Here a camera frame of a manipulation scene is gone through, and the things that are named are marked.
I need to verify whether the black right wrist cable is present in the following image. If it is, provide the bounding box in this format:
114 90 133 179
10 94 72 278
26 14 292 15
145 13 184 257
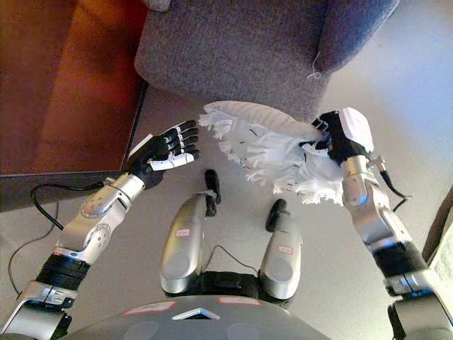
367 155 413 212

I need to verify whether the grey fabric armchair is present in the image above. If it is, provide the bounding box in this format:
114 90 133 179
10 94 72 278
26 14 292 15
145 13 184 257
134 0 401 123

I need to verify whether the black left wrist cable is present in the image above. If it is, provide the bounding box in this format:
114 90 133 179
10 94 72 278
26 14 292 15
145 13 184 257
30 179 116 231

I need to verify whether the brown wooden cabinet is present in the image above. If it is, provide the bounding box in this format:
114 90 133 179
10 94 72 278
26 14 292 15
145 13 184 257
0 0 149 178

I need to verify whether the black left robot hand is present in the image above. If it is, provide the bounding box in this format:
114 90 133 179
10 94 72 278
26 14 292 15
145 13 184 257
124 120 202 188

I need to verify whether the silver robot leg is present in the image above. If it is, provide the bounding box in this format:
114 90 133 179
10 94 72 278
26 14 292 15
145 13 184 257
159 169 221 295
258 198 304 300

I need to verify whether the white fringed pillow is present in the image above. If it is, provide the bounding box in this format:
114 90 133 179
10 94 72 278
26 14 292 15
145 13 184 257
197 101 345 206

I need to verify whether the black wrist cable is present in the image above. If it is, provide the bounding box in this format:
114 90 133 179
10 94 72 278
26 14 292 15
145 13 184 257
367 155 413 212
30 179 116 231

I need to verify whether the white bed with duvet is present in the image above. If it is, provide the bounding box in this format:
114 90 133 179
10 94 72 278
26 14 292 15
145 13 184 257
427 215 453 295

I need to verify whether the silver left robot leg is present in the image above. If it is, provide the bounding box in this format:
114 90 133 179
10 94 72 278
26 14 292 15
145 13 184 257
159 169 221 295

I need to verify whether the thin black floor cable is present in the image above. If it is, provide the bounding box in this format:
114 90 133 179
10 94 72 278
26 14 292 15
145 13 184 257
7 226 59 295

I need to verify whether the silver right robot leg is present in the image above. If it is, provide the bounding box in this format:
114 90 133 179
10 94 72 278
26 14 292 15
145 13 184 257
258 198 304 300

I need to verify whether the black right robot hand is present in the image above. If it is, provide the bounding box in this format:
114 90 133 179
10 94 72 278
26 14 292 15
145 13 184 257
300 108 374 164

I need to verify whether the grey robot torso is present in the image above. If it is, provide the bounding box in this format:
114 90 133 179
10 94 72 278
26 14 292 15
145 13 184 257
67 271 350 340

